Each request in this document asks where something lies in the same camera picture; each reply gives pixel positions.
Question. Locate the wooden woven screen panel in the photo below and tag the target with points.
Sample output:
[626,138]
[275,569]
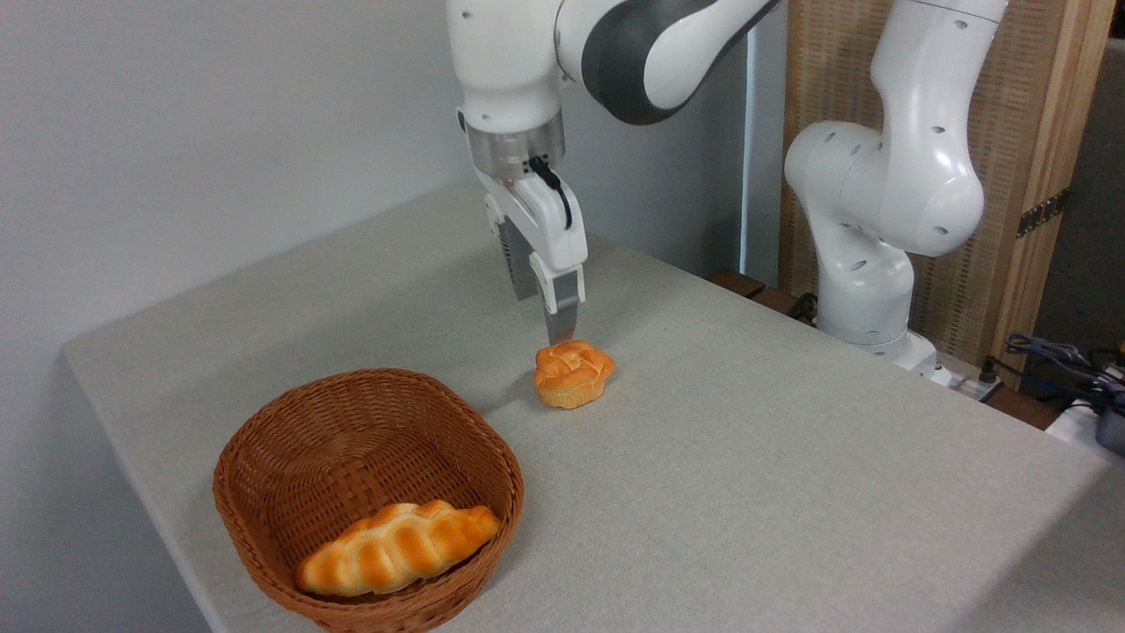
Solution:
[1028,97]

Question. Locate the brown wicker basket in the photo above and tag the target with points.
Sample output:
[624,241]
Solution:
[352,431]

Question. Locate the round orange bread bun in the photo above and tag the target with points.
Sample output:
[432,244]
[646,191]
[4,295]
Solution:
[573,374]

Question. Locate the long braided bread loaf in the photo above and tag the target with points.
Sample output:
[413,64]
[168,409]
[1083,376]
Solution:
[395,547]

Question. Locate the dark grey partition panel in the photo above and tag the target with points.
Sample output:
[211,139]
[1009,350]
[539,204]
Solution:
[1094,193]

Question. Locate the dark wooden bench slat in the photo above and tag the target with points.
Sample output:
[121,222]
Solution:
[778,303]
[736,283]

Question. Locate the black metal hinge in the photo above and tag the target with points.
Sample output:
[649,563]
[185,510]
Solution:
[1043,213]

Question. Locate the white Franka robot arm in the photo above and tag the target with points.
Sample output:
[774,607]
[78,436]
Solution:
[510,53]

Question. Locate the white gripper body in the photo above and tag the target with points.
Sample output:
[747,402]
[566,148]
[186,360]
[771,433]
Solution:
[549,224]

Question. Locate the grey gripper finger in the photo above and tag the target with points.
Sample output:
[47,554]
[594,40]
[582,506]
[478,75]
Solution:
[518,268]
[561,303]

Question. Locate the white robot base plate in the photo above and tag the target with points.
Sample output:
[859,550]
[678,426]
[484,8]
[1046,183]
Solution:
[958,378]

